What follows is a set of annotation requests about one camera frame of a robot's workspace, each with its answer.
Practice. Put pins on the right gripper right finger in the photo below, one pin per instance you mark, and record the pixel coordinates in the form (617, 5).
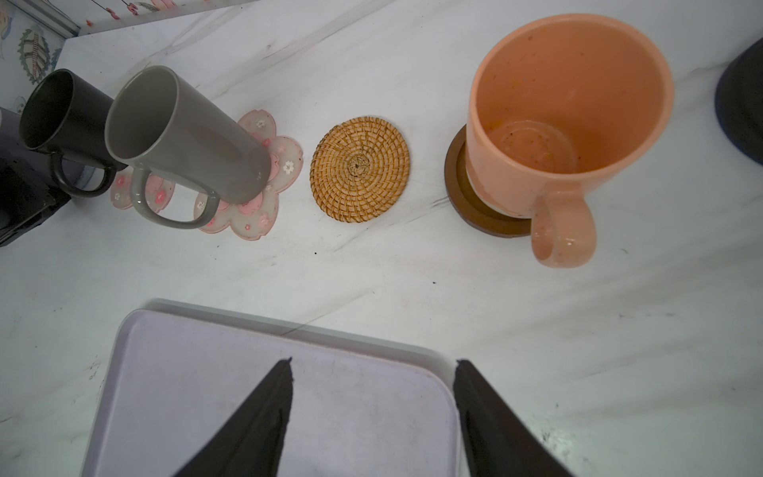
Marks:
(496, 441)

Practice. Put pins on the blue microphone on stand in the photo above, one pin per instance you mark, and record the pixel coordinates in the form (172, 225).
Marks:
(738, 102)

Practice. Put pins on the woven rattan coaster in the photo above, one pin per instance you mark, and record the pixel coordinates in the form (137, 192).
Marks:
(359, 169)

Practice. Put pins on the black mug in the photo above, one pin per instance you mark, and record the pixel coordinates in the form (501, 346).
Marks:
(65, 118)

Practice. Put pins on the lavender tray mat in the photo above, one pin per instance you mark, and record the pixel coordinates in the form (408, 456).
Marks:
(196, 391)

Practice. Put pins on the orange mug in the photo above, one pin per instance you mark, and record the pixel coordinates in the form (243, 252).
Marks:
(556, 109)

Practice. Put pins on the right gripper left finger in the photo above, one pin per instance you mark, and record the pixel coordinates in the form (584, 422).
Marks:
(251, 441)

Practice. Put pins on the brown wooden coaster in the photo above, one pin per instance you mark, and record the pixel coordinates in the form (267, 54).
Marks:
(468, 205)

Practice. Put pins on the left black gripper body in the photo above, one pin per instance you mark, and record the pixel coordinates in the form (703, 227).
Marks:
(29, 195)

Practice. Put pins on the grey mug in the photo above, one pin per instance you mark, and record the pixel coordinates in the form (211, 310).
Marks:
(162, 126)

